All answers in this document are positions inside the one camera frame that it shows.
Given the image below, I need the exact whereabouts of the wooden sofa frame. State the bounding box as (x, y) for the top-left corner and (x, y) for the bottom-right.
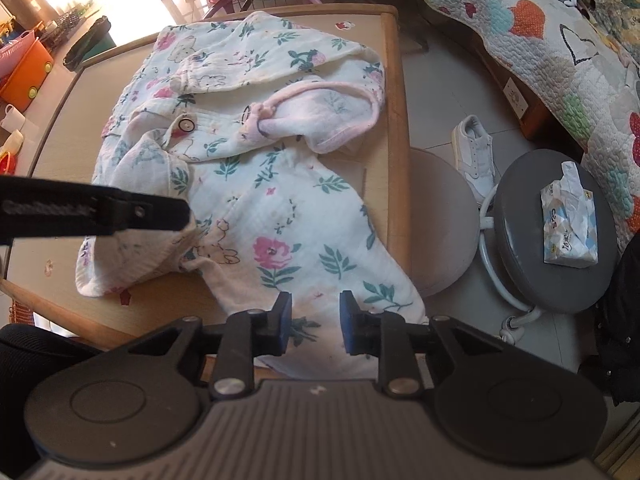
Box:
(467, 35), (553, 145)

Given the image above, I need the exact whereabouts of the pink plastic basket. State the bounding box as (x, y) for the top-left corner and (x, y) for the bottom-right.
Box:
(0, 29), (37, 63)

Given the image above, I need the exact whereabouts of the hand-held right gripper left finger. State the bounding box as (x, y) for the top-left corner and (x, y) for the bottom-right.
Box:
(127, 291), (294, 402)

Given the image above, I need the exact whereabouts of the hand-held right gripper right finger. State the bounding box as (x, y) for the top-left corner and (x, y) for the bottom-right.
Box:
(339, 290), (506, 401)

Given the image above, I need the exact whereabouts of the group of cartoon stickers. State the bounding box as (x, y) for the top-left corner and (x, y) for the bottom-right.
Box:
(43, 20), (356, 307)

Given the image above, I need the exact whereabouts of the white square label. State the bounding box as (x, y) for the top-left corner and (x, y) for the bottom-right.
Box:
(502, 79), (529, 117)

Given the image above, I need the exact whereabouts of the grey round stool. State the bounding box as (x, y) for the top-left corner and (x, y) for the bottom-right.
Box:
(477, 149), (623, 345)

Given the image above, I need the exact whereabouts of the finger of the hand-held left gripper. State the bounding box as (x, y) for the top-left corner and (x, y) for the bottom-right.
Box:
(107, 188), (192, 235)

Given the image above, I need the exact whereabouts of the cream bowl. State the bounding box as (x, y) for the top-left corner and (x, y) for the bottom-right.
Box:
(0, 129), (24, 155)

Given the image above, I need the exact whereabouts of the floral baby shirt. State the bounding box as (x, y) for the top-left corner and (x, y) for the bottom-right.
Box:
(75, 10), (430, 380)

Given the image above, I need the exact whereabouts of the tissue pack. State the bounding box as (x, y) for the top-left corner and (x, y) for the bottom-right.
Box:
(540, 161), (599, 266)

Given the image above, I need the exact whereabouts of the orange wicker basket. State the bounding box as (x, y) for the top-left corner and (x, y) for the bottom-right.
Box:
(0, 296), (37, 333)

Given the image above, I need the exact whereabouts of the white small basket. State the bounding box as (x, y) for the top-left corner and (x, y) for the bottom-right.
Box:
(0, 104), (26, 132)

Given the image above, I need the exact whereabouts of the black jacket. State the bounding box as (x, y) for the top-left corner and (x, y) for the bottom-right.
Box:
(592, 247), (640, 408)

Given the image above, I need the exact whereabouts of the orange plastic bin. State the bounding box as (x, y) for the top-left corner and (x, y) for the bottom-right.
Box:
(0, 37), (55, 112)

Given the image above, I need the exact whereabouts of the person's left leg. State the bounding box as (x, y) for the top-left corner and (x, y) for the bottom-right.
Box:
(0, 322), (103, 480)

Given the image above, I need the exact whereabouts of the heart patterned quilt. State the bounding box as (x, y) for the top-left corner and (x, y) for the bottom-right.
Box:
(397, 0), (640, 251)

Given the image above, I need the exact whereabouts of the white sneaker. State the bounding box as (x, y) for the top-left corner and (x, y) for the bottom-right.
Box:
(451, 114), (497, 207)

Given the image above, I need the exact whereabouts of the green bucket with black liner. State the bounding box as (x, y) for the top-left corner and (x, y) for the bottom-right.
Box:
(62, 15), (117, 70)

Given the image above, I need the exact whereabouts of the wooden low table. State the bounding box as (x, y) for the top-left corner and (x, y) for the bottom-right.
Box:
(0, 4), (415, 383)

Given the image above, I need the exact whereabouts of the orange floral sofa cover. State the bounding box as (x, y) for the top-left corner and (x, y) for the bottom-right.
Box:
(582, 0), (640, 68)

